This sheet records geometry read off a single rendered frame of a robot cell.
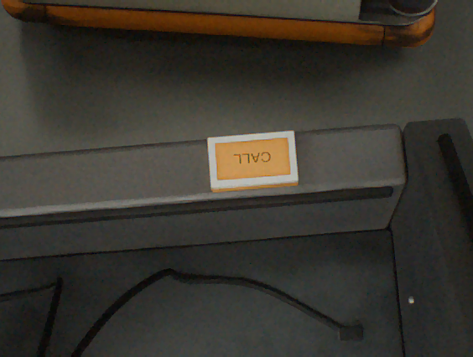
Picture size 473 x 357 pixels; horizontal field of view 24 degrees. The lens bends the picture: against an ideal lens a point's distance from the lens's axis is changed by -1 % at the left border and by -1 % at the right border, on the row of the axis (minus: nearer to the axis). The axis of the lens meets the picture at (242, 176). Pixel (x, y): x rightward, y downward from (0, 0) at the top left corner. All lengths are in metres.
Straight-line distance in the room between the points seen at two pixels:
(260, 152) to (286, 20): 0.95
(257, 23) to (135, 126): 0.24
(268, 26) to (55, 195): 0.96
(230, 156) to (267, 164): 0.02
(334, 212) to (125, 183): 0.14
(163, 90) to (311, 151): 1.04
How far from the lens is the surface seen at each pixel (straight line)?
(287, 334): 0.76
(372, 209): 0.71
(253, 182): 0.64
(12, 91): 1.73
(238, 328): 0.76
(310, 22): 1.59
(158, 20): 1.61
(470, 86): 1.70
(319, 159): 0.66
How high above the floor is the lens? 1.58
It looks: 75 degrees down
